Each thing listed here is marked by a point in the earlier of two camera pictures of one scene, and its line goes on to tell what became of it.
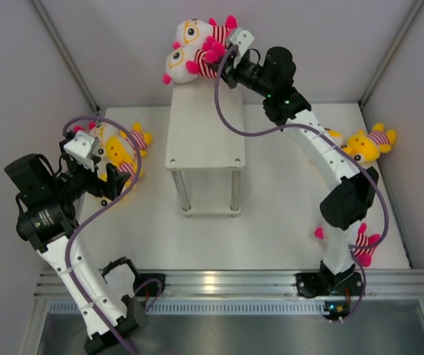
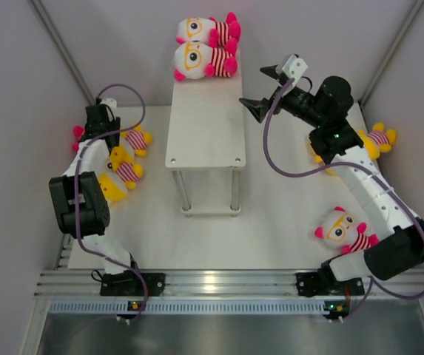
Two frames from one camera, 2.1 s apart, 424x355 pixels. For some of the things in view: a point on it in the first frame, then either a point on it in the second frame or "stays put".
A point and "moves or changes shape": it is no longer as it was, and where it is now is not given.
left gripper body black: x=76 y=180 → x=114 y=126
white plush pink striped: x=184 y=63 moves or changes shape
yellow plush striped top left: x=143 y=139 stays put
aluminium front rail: x=240 y=285 stays put
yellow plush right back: x=368 y=146 stays put
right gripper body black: x=246 y=74 → x=300 y=104
